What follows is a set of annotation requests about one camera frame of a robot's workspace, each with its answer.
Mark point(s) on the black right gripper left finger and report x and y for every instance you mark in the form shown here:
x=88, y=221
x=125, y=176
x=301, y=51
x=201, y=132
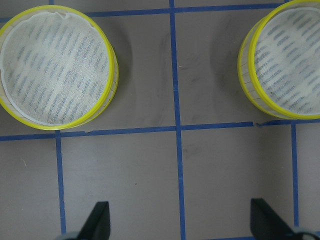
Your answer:
x=98, y=224

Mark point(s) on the white steamer cloth liner upper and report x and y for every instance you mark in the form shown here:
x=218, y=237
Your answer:
x=287, y=60

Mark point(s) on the white steamer cloth liner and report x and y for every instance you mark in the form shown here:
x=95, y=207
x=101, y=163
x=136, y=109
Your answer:
x=53, y=67
x=287, y=60

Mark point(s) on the yellow steamer basket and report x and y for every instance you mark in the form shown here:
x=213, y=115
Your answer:
x=246, y=65
x=110, y=82

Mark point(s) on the white steamer cloth liner lower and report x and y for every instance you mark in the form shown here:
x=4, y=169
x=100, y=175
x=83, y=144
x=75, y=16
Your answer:
x=53, y=67

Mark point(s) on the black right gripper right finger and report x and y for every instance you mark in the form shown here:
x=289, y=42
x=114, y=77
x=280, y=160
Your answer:
x=266, y=224

